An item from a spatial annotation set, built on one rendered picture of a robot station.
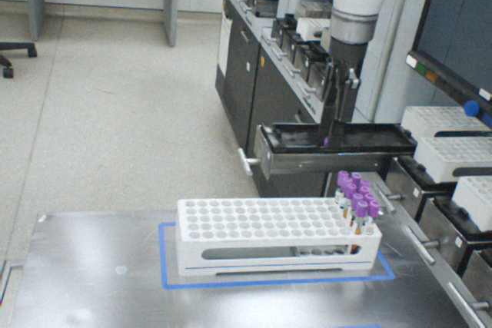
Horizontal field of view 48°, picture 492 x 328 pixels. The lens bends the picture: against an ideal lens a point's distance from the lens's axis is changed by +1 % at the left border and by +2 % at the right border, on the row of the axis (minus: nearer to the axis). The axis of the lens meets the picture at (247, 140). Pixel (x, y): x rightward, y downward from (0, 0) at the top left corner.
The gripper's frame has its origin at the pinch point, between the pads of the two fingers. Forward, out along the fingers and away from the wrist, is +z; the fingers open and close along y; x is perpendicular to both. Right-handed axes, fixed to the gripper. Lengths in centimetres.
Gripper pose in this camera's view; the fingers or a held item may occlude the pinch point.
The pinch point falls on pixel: (331, 128)
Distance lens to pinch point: 119.3
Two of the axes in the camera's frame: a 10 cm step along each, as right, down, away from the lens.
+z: -1.0, 8.7, 4.7
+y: -2.2, -4.9, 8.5
